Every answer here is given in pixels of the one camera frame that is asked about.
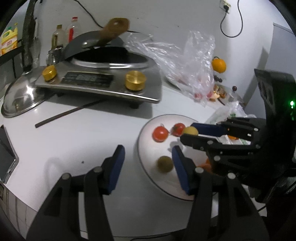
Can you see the yellow detergent bottle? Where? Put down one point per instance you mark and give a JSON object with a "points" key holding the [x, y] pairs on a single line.
{"points": [[9, 39]]}

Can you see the clear box of dark fruit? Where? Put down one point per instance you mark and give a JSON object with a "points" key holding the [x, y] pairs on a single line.
{"points": [[218, 78]]}

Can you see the black metal rack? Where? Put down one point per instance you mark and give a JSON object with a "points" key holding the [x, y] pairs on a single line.
{"points": [[12, 62]]}

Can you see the steel pot lid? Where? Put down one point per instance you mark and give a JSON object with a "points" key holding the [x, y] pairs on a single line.
{"points": [[23, 95]]}

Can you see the yellow small fruit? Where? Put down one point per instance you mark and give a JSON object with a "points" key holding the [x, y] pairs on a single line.
{"points": [[165, 164], [190, 130]]}

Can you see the clear crumpled plastic bag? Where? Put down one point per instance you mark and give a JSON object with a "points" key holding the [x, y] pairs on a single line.
{"points": [[188, 68]]}

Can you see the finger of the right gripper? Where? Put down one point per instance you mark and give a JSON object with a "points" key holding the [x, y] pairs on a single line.
{"points": [[219, 128], [203, 142]]}

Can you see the orange peel pile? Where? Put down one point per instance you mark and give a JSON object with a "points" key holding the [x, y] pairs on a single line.
{"points": [[218, 92]]}

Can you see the oil bottle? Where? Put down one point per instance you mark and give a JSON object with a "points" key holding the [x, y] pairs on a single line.
{"points": [[58, 38]]}

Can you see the red cherry tomato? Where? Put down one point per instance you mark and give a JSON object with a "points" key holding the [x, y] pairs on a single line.
{"points": [[177, 129], [160, 134]]}

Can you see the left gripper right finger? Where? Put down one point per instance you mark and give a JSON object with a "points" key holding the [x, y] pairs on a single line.
{"points": [[222, 209]]}

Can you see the small steel saucepan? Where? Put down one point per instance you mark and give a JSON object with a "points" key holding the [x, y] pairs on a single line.
{"points": [[232, 96]]}

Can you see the right wall socket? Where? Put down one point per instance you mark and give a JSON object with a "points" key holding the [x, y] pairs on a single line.
{"points": [[224, 5]]}

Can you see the steel induction cooker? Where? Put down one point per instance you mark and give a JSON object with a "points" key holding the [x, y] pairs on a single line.
{"points": [[107, 79]]}

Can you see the black wok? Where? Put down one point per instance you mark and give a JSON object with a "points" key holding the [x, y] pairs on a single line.
{"points": [[110, 34]]}

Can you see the dark chopstick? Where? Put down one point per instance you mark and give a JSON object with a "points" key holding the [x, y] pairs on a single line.
{"points": [[44, 122]]}

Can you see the red label bottle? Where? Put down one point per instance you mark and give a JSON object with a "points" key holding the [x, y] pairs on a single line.
{"points": [[73, 30]]}

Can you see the grey refrigerator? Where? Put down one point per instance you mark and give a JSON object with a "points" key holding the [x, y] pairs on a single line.
{"points": [[281, 58]]}

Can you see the vertical dark pipe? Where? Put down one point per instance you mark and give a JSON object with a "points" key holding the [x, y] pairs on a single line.
{"points": [[27, 36]]}

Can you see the large orange on box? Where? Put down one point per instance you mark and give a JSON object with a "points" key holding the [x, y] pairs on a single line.
{"points": [[219, 65]]}

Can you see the white plate dark rim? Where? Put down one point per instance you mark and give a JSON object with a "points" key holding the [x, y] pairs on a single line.
{"points": [[150, 151]]}

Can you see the smartphone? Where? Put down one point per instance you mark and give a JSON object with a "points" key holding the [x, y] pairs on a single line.
{"points": [[8, 156]]}

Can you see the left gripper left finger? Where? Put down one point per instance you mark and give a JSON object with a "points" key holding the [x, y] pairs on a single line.
{"points": [[58, 217]]}

